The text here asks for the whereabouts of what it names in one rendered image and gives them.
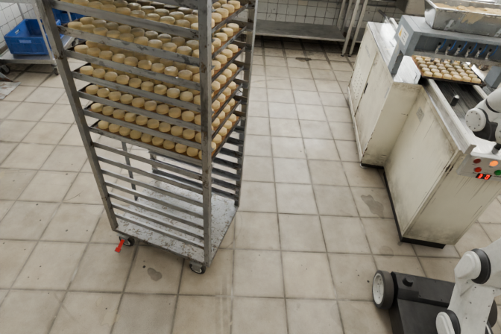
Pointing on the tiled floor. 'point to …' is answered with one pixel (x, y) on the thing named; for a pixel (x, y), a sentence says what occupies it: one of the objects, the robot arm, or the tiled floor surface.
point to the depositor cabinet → (382, 97)
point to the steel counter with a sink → (416, 2)
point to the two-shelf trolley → (39, 27)
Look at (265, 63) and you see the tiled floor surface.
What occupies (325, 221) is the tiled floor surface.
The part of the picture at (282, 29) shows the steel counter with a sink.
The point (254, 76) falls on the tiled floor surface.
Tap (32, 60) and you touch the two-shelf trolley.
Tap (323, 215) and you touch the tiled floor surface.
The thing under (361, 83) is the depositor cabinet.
